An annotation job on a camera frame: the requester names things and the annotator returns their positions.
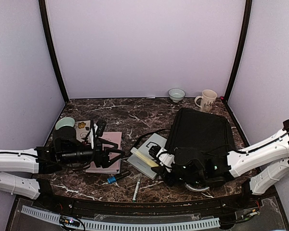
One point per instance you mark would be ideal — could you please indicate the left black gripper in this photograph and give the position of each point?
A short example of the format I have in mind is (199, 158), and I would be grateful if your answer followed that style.
(104, 161)

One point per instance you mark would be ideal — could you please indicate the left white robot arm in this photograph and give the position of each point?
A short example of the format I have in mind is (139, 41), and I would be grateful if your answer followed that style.
(24, 161)

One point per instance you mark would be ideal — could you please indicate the floral placemat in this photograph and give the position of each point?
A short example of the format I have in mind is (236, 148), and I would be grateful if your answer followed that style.
(84, 131)

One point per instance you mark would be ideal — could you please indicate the yellow highlighter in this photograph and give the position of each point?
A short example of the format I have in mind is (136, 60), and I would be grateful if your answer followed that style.
(143, 157)

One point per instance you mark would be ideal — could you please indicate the black student bag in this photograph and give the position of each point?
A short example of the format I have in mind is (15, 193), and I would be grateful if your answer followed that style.
(200, 130)

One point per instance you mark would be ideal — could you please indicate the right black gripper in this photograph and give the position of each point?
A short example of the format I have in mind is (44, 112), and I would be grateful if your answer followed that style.
(163, 168)

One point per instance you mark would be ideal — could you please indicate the green bowl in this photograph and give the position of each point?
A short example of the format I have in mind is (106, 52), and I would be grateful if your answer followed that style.
(65, 122)

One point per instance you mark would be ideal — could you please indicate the left black frame post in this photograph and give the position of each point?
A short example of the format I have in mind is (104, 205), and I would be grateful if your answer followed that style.
(51, 49)

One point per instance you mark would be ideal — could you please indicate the black front table rail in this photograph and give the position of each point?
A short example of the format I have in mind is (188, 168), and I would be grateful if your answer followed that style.
(153, 200)

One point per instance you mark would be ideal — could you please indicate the white pen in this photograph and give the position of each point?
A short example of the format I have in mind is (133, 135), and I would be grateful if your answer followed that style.
(136, 188)

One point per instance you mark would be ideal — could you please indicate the pink book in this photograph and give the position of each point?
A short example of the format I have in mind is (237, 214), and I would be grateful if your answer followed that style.
(106, 162)

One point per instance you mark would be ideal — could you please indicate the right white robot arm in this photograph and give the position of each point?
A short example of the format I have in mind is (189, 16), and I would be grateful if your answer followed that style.
(273, 152)

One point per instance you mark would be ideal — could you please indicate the small white bowl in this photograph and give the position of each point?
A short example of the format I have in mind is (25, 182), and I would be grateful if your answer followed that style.
(176, 95)

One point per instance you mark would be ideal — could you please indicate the white cable duct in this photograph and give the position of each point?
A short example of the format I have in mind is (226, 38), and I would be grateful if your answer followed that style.
(118, 223)

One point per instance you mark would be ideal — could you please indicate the cream mug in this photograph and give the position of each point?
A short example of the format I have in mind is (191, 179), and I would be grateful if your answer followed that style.
(206, 100)

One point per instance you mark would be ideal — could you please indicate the right black frame post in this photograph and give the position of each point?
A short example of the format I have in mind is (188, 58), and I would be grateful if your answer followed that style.
(239, 51)

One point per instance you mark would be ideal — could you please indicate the blue black marker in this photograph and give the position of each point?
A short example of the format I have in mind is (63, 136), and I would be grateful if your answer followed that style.
(117, 177)

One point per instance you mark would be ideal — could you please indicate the black frame post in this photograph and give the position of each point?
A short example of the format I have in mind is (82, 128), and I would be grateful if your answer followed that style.
(239, 51)
(51, 49)

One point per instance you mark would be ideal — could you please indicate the grey notebook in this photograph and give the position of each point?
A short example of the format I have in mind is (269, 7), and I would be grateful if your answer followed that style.
(140, 164)

